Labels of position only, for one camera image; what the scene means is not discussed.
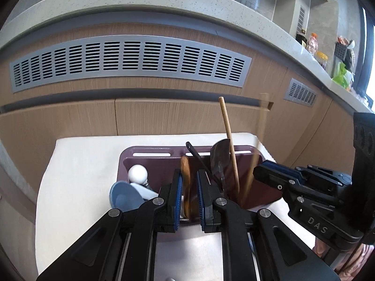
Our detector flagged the purple plastic utensil holder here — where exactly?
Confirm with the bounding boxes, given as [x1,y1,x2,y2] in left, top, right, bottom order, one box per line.
[119,145,283,212]

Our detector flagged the blue ceramic spoon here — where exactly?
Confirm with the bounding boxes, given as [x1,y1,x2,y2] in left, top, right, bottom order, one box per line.
[109,181,146,213]

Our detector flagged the short grey vent grille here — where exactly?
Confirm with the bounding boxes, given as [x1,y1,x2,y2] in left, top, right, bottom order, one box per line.
[283,78,318,107]

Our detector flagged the black ladle thin handle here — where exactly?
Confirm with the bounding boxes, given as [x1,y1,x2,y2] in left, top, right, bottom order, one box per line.
[185,141,213,180]

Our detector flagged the person's right hand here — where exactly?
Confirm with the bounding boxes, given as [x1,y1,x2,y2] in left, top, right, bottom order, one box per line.
[312,234,333,260]

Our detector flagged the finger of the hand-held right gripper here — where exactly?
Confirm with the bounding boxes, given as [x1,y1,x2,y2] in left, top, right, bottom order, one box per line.
[253,165,297,193]
[262,160,307,181]

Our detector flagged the long grey vent grille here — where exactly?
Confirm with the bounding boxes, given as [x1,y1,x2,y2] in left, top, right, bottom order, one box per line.
[9,33,253,94]

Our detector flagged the black hanging rack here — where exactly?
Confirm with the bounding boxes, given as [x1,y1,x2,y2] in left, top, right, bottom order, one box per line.
[334,36,357,74]

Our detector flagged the wooden kitchen cabinet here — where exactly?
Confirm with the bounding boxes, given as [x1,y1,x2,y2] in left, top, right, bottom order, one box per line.
[0,22,375,211]

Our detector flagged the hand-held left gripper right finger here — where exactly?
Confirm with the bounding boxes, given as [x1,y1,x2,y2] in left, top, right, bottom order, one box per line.
[196,168,340,281]

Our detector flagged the wooden chopstick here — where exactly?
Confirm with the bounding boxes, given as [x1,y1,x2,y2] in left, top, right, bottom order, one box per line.
[241,92,270,206]
[218,96,241,203]

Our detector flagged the grey column with vent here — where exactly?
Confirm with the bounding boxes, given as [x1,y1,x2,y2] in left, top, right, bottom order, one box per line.
[274,0,316,40]

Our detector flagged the white speckled countertop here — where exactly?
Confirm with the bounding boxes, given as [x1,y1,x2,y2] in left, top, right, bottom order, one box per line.
[0,0,375,115]

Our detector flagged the yellow lid jar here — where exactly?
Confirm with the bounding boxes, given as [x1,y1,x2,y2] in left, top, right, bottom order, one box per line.
[315,51,329,70]

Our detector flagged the brown wooden spoon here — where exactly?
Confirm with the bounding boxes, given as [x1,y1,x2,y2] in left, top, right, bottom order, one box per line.
[180,155,200,221]

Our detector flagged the white cloth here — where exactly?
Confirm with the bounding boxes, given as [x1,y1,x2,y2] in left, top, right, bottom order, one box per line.
[34,132,324,281]

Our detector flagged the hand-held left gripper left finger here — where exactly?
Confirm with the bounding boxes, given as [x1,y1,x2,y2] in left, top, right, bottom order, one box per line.
[37,168,184,281]

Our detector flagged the person's right forearm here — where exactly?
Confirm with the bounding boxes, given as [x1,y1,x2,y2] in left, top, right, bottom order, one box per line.
[343,241,375,281]

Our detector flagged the orange cap bottle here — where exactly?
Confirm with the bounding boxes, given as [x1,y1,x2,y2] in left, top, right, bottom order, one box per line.
[306,32,319,58]

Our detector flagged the green plastic bag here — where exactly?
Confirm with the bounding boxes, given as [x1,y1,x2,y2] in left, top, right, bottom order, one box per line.
[331,61,354,90]

